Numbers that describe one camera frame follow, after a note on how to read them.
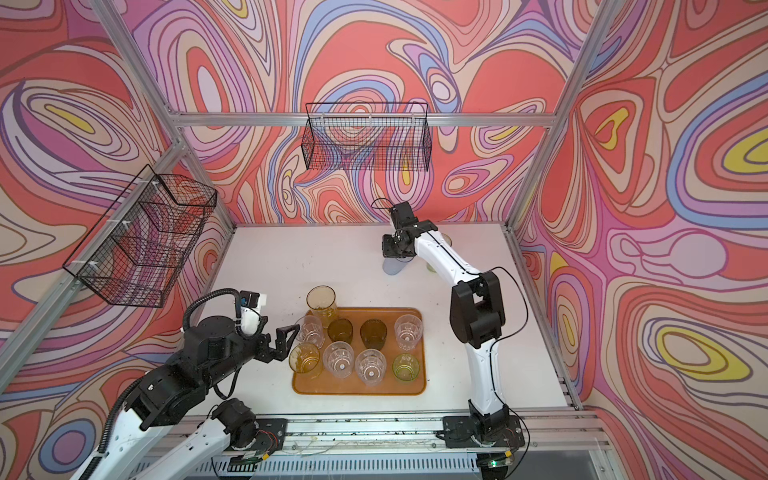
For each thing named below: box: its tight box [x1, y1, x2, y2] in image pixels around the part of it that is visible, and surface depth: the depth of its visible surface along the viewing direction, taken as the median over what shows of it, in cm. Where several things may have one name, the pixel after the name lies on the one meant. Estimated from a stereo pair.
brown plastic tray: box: [289, 307, 426, 395], surface depth 84 cm
